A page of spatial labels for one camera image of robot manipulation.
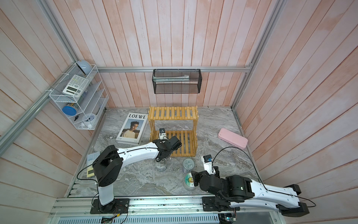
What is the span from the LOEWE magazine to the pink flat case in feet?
1.91

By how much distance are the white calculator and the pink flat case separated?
940 mm

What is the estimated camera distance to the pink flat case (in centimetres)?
99

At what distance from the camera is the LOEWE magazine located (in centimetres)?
99

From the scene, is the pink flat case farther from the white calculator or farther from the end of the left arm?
the white calculator
